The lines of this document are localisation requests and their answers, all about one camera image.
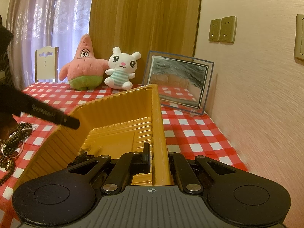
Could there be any white bunny plush toy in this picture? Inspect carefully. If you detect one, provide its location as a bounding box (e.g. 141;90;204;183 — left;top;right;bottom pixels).
104;47;142;91

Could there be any large beige wall socket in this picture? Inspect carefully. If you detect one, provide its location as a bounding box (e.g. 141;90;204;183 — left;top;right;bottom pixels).
294;14;304;61

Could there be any brown curtain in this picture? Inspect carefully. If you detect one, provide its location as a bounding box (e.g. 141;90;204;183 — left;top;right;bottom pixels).
88;0;203;86

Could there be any small beige wall socket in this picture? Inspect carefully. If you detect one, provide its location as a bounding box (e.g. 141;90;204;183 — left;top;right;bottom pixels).
220;16;237;44
208;18;222;42

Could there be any glass picture frame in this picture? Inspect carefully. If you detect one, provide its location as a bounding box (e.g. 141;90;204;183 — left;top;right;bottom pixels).
142;50;215;117

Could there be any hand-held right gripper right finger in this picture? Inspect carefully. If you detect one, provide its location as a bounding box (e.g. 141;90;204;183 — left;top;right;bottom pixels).
167;151;238;194

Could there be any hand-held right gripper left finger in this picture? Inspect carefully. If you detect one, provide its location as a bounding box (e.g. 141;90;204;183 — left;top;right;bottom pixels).
68;142;152;194

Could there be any sheer lace curtain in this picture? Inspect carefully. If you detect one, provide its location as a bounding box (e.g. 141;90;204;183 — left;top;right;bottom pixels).
6;0;95;88

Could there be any yellow plastic tray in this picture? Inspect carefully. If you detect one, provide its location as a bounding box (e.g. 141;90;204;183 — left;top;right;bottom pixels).
13;84;175;193

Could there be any pink starfish plush toy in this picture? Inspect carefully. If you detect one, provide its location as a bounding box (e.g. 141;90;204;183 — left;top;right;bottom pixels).
59;34;110;91

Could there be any red white checkered tablecloth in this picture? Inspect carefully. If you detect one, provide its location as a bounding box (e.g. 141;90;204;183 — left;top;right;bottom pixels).
0;81;250;228

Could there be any white pearl bracelet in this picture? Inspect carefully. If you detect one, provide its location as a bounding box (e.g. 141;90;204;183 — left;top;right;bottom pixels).
1;123;36;158

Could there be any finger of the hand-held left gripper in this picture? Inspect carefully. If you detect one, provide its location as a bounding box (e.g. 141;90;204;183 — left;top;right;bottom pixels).
0;25;14;53
0;84;80;130

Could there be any white wooden chair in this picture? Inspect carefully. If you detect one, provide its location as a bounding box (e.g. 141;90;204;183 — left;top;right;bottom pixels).
35;46;59;83

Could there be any dark bead bracelet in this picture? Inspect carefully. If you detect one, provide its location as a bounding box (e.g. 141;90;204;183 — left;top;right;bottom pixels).
0;160;24;187

